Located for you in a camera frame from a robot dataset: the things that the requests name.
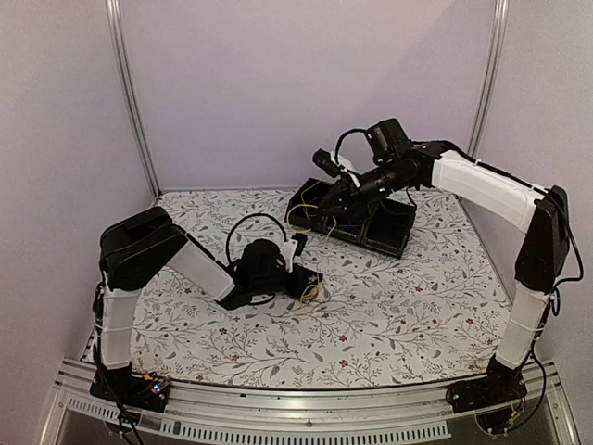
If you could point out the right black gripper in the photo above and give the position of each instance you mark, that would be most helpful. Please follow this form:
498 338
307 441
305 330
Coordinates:
350 194

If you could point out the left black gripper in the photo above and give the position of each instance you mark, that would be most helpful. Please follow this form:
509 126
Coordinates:
300 276

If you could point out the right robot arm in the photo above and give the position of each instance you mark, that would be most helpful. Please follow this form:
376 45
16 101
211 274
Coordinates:
370 164

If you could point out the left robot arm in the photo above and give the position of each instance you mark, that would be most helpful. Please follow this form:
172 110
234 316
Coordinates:
134 251

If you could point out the black three-compartment bin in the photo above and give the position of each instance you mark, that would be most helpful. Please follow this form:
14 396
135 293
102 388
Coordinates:
384 227

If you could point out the floral tablecloth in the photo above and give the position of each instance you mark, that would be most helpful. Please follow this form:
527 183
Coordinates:
364 319

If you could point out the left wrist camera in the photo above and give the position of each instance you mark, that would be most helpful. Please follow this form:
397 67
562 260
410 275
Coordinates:
292 248

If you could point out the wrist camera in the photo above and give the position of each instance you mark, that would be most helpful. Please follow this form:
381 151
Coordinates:
292 248
336 166

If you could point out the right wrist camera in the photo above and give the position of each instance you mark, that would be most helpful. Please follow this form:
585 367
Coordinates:
336 166

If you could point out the aluminium front rail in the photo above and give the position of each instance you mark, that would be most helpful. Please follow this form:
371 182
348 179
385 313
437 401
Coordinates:
208 414

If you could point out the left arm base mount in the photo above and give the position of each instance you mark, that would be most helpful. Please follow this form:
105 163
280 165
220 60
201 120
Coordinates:
147 392

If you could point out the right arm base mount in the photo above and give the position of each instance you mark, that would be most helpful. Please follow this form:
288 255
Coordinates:
496 404

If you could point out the left aluminium frame post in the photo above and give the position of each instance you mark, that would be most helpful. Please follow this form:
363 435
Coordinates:
124 69

